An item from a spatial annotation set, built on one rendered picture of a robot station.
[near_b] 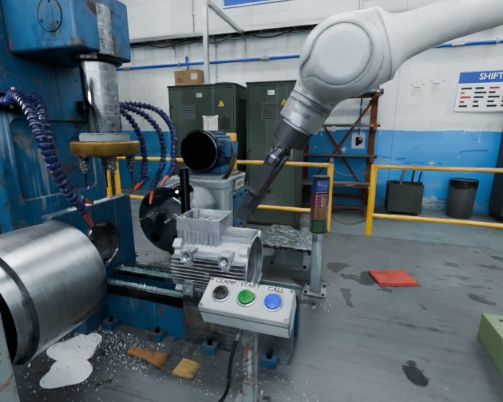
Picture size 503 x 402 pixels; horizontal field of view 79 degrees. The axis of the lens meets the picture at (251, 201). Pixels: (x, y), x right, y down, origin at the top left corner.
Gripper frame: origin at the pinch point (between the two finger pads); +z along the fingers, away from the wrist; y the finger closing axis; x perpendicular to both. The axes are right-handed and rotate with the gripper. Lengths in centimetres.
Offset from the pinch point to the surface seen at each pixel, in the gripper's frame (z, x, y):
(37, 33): -7, -66, 4
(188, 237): 17.4, -9.5, -0.4
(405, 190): 11, 134, -464
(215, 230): 11.2, -4.2, -0.9
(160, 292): 36.3, -8.7, 0.7
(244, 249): 10.1, 4.6, 0.6
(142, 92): 126, -400, -513
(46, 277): 23.6, -21.2, 28.0
